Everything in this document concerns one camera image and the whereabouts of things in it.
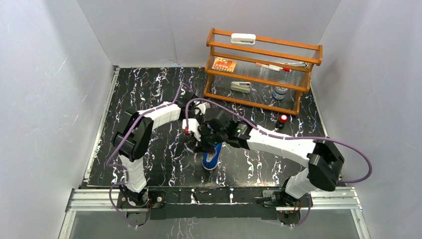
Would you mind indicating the white box top shelf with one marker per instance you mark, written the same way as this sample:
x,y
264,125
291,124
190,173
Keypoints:
x,y
243,39

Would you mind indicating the small bottle on shelf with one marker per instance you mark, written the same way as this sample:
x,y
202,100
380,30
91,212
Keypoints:
x,y
279,93

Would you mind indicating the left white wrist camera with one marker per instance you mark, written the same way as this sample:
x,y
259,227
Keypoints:
x,y
200,107

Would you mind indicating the wooden shelf rack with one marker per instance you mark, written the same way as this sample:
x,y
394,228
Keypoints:
x,y
258,71

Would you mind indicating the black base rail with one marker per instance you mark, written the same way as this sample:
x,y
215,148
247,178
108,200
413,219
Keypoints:
x,y
160,203

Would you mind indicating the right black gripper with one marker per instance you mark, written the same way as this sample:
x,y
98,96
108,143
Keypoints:
x,y
201,146

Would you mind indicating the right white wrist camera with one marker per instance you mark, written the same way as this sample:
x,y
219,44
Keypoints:
x,y
191,126

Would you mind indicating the grey stapler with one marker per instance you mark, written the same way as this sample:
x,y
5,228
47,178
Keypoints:
x,y
243,87

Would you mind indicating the orange snack packet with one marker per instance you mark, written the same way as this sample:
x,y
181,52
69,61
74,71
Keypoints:
x,y
224,64

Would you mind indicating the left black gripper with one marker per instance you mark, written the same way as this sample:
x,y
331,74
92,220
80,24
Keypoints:
x,y
198,118

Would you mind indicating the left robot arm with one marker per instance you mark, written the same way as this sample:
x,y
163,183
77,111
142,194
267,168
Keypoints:
x,y
132,139

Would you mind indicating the blue canvas sneaker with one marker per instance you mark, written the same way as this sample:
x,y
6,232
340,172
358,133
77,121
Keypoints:
x,y
210,160

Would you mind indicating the red emergency button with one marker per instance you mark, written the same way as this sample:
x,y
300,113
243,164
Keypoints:
x,y
281,121

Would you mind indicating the red white marker pen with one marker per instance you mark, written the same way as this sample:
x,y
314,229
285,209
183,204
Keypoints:
x,y
274,68

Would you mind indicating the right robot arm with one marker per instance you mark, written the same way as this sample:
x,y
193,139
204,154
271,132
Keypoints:
x,y
320,158

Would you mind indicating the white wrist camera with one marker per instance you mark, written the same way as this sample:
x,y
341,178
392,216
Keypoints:
x,y
200,107
191,126

